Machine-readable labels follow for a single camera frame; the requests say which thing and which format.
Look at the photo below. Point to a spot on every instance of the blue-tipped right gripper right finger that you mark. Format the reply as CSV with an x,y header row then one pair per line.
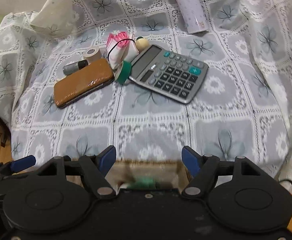
x,y
202,169

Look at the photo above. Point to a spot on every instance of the grey desk calculator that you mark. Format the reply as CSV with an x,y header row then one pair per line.
x,y
172,75

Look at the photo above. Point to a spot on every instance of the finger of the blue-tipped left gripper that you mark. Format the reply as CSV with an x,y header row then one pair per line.
x,y
17,166

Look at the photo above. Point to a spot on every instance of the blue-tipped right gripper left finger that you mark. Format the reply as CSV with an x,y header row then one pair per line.
x,y
94,170

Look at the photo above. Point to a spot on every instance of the white lace floral sofa cover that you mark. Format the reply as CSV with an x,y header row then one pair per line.
x,y
226,91

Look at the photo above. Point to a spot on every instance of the black cream round ball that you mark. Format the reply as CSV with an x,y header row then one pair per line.
x,y
141,43

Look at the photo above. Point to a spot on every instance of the green tape roll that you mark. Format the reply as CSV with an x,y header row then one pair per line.
x,y
123,72

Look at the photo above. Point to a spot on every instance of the purple thermos bottle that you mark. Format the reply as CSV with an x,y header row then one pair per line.
x,y
193,16

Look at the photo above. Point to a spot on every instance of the beige tape roll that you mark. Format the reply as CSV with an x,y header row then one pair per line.
x,y
92,54

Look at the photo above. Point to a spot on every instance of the brown leather wallet case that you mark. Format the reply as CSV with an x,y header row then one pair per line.
x,y
95,76

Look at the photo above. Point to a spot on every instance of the dark grey small bottle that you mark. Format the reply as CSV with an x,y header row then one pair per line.
x,y
74,67

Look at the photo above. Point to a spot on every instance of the pink white folded handkerchief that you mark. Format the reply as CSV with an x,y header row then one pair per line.
x,y
120,48

